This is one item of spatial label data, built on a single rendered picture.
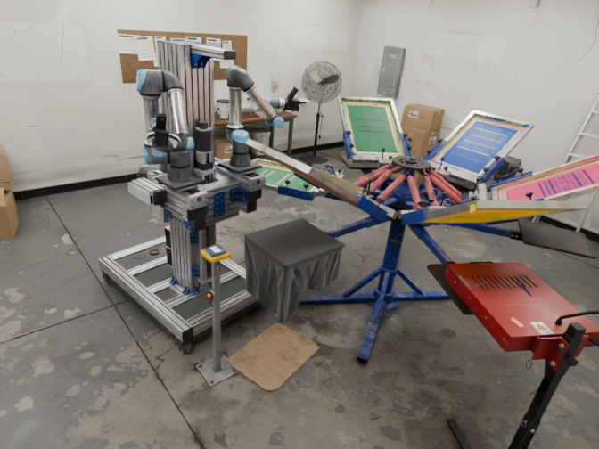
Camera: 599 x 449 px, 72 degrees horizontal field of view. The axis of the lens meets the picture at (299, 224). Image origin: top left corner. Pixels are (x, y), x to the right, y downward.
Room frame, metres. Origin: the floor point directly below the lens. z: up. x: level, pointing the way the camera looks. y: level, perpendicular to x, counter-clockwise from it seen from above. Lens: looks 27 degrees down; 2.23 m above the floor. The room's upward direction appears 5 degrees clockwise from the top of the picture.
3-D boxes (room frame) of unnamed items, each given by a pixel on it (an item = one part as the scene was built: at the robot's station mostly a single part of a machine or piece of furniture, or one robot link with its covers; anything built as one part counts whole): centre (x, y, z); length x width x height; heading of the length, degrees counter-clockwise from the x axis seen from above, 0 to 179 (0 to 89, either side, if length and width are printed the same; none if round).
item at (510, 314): (1.67, -1.10, 1.06); 0.61 x 0.46 x 0.12; 12
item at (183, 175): (2.43, 0.78, 1.31); 0.15 x 0.15 x 0.10
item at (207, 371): (2.08, 0.48, 0.48); 0.22 x 0.22 x 0.96; 42
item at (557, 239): (2.85, -1.45, 0.91); 1.34 x 0.40 x 0.08; 72
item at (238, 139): (2.81, 0.46, 1.42); 0.13 x 0.12 x 0.14; 26
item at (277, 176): (3.35, 0.05, 1.05); 1.08 x 0.61 x 0.23; 72
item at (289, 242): (2.33, 0.02, 0.95); 0.48 x 0.44 x 0.01; 132
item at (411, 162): (3.07, -0.81, 0.67); 0.39 x 0.39 x 1.35
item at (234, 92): (2.93, 0.52, 1.63); 0.15 x 0.12 x 0.55; 26
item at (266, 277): (2.17, 0.20, 0.74); 0.45 x 0.03 x 0.43; 42
